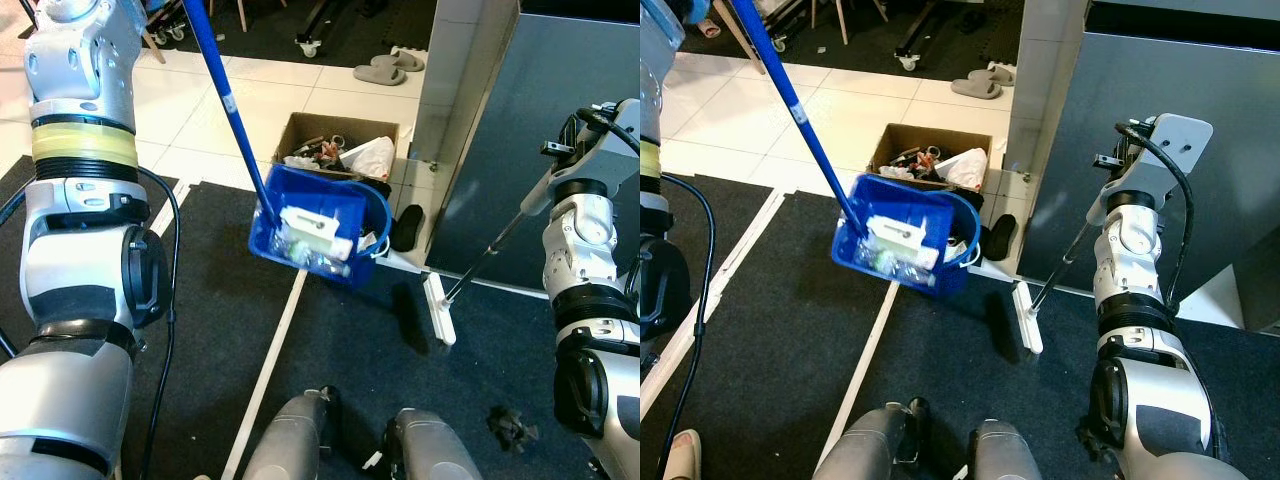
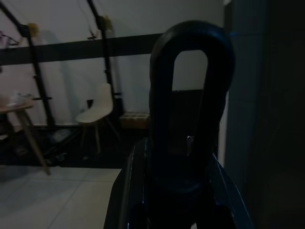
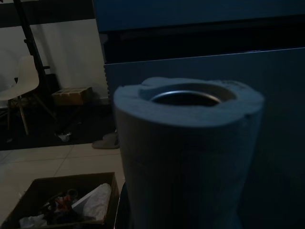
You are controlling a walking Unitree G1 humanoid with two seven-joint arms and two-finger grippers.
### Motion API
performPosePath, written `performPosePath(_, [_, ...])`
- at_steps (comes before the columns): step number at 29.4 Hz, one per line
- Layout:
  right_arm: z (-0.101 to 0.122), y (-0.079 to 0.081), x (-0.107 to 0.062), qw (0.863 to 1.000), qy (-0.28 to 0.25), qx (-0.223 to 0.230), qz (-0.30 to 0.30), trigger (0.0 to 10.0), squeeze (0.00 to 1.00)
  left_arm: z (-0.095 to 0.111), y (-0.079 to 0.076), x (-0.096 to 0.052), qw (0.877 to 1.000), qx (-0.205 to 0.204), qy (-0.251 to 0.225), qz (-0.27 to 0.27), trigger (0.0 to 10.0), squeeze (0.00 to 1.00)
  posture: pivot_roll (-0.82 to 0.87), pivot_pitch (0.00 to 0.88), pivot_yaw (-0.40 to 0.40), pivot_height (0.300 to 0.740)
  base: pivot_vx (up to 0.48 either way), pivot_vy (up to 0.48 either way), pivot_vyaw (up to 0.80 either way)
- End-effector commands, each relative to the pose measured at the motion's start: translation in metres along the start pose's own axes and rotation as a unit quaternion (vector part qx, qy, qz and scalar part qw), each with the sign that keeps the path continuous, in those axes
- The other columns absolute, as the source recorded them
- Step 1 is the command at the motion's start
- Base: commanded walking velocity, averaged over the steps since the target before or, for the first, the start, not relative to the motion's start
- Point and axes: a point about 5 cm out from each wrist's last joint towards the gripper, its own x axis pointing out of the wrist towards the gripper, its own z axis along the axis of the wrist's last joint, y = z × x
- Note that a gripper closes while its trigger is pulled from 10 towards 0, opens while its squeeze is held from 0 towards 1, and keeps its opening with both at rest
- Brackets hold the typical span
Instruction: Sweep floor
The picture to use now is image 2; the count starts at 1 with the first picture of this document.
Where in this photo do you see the tall dark panel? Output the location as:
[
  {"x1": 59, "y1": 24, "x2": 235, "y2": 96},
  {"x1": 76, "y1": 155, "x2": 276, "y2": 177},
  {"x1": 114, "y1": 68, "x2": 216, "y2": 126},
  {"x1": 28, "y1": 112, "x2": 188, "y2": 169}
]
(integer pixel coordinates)
[{"x1": 224, "y1": 0, "x2": 305, "y2": 229}]

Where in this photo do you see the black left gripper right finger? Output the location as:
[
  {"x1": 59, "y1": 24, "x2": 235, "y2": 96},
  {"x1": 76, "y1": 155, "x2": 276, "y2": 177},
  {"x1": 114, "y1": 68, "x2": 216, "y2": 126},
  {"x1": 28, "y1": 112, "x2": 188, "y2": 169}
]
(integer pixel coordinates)
[{"x1": 209, "y1": 152, "x2": 255, "y2": 229}]

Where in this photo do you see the light wooden table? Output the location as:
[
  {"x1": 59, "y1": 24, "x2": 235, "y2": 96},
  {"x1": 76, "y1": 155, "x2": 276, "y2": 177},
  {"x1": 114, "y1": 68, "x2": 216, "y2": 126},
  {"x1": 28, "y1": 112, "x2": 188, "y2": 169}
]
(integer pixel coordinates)
[{"x1": 0, "y1": 98, "x2": 51, "y2": 176}]

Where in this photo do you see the cream plastic chair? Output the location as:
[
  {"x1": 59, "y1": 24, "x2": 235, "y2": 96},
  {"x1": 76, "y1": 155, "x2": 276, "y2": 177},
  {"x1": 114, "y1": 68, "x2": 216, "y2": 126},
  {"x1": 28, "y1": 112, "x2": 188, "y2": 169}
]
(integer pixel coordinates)
[{"x1": 75, "y1": 83, "x2": 122, "y2": 154}]

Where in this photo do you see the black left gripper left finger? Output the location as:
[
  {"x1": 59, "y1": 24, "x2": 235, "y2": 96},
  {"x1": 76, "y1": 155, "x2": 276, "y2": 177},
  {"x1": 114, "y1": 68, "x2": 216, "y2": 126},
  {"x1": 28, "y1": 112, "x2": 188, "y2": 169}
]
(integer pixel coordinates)
[{"x1": 102, "y1": 137, "x2": 154, "y2": 229}]

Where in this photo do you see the white item on table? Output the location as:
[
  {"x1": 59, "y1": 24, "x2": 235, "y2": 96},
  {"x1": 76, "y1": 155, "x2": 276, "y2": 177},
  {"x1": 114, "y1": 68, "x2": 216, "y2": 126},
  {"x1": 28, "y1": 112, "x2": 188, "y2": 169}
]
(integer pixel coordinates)
[{"x1": 6, "y1": 91, "x2": 33, "y2": 107}]

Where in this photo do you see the blue long-handled dustpan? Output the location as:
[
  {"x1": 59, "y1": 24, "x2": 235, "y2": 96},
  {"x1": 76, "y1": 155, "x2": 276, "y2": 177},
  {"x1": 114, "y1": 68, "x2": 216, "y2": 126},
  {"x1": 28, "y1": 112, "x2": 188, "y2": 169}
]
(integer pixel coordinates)
[{"x1": 148, "y1": 20, "x2": 237, "y2": 194}]

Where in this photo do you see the black metal rack frame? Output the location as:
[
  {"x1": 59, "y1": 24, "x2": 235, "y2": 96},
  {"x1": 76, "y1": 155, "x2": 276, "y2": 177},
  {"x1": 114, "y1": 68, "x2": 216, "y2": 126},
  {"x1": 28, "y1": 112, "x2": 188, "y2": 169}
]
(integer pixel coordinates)
[{"x1": 0, "y1": 0, "x2": 125, "y2": 128}]

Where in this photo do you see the low wooden crate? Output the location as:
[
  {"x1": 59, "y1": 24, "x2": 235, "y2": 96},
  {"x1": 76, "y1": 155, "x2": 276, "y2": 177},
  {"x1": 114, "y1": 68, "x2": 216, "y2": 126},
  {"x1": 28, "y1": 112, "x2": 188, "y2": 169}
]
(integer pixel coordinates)
[{"x1": 119, "y1": 111, "x2": 151, "y2": 130}]

